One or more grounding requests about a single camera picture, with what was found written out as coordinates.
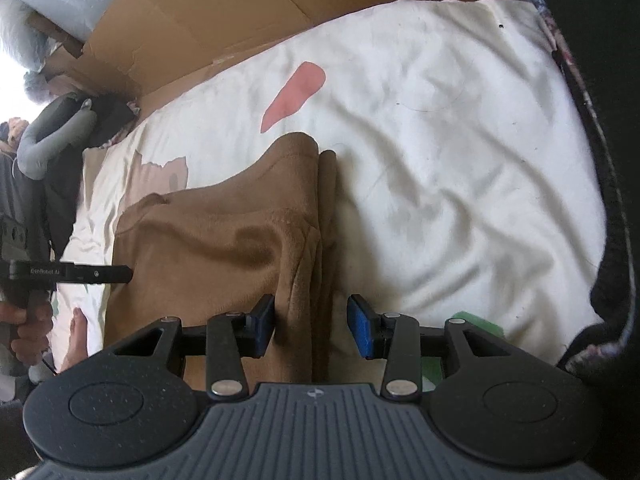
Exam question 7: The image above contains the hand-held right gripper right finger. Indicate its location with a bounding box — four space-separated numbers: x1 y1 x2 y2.
346 294 511 403

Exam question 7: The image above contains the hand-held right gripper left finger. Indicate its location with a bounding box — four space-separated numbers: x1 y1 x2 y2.
112 294 276 401

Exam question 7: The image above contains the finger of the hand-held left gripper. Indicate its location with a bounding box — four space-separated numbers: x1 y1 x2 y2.
75 266 133 283

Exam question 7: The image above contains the brown t-shirt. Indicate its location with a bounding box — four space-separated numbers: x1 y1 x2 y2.
102 131 341 393

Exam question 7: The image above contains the person's left hand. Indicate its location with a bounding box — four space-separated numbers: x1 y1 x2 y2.
0 302 53 363

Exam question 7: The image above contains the dark grey garment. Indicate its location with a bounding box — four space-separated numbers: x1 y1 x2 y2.
0 150 51 261

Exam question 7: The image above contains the black garment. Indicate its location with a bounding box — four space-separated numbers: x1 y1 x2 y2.
42 95 138 256

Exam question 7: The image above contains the brown plush toy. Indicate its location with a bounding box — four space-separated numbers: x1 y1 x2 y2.
0 117 28 153

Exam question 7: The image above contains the light grey sweatshirt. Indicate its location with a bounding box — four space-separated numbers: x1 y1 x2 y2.
16 95 98 181

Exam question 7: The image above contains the white printed bedsheet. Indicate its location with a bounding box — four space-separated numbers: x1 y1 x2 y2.
47 0 608 391

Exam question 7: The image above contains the clear plastic bag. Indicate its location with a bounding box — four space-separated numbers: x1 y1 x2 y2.
0 0 146 76

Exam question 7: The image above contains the brown cardboard sheet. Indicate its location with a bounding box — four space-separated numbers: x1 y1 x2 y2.
27 0 511 111

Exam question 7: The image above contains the black cloth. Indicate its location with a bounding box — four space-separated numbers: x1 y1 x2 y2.
500 0 640 386

